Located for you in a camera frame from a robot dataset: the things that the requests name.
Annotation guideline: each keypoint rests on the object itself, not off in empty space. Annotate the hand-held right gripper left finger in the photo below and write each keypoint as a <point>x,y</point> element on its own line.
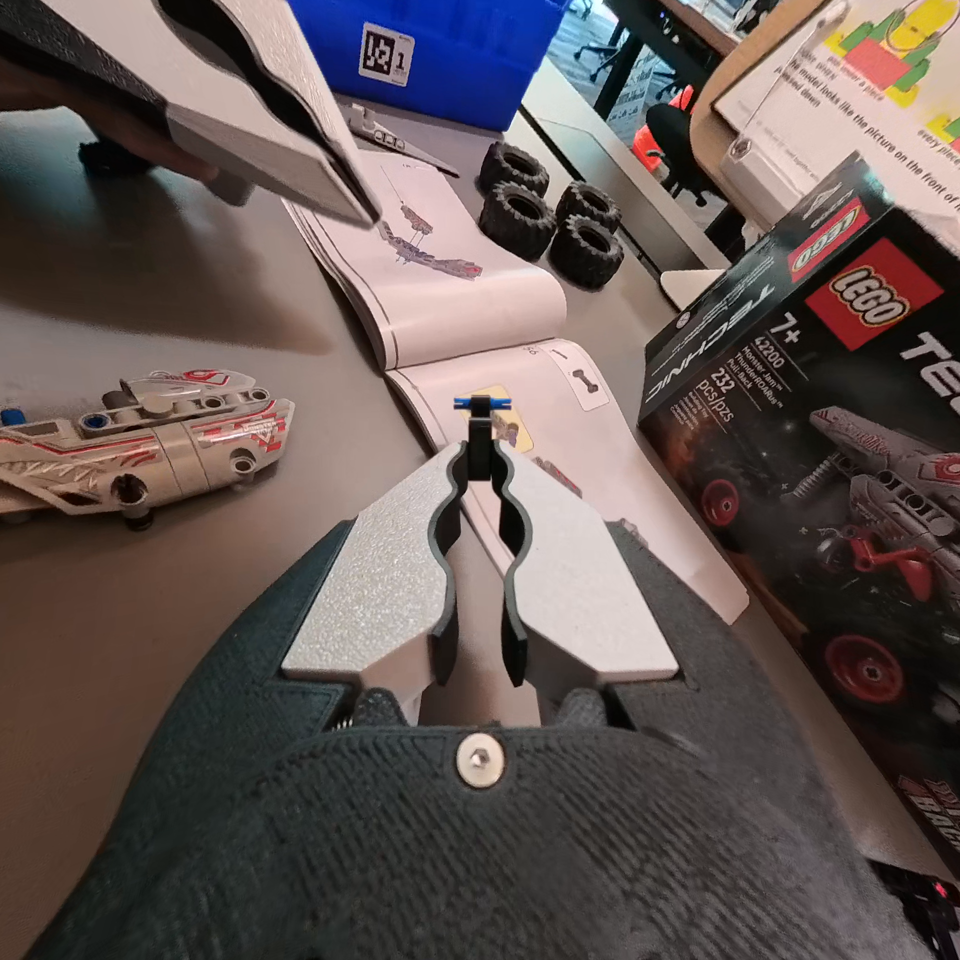
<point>367,592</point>

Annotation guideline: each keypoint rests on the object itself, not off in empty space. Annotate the black office chair base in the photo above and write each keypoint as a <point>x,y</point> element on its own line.
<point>607,45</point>

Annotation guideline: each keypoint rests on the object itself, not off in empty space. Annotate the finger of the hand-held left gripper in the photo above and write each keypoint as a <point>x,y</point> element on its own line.
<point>225,127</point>
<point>300,60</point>

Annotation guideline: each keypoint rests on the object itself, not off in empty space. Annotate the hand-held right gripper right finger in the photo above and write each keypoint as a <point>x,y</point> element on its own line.
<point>592,600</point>

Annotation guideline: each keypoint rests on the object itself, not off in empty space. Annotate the black toy tire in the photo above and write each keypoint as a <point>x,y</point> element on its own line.
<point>586,255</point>
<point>589,206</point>
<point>517,221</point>
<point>514,169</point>

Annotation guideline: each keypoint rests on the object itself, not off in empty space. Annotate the silver red toy brick model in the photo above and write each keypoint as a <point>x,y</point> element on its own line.
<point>150,450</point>

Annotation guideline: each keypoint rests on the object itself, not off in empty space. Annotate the orange vest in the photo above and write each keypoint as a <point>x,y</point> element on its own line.
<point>660,135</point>

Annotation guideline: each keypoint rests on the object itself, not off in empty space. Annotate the white sign holder base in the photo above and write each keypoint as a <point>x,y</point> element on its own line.
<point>765,180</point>

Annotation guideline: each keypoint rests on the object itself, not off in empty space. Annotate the black framed table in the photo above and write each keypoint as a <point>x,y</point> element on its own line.
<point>675,30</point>

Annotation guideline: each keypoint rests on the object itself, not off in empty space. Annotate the black office chair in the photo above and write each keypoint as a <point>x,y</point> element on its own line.
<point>675,150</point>

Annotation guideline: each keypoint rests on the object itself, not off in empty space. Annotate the person's left hand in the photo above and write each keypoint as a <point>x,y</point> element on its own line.
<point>45,94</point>

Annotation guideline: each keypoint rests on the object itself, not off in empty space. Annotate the grey wedge brick panel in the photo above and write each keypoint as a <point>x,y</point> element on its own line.
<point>390,139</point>

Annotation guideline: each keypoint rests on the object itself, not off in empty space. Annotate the black device red light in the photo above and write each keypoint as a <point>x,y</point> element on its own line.
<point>915,896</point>

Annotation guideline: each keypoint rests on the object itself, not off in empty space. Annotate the blue plastic bin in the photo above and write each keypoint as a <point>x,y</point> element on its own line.
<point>480,52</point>

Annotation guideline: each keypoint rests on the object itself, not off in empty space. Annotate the white curved stand foot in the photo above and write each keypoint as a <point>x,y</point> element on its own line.
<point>690,289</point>

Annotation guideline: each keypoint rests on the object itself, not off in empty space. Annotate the printed instruction sign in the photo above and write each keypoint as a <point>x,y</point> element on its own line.
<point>862,90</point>

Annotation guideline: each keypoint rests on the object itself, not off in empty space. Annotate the black toy truck box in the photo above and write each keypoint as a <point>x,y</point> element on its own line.
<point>840,450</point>

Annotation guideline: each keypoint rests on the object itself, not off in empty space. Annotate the black brick beam blue pin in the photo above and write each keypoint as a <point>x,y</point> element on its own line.
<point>480,450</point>

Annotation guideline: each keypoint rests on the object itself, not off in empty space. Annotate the open instruction booklet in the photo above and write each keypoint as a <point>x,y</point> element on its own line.
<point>450,300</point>

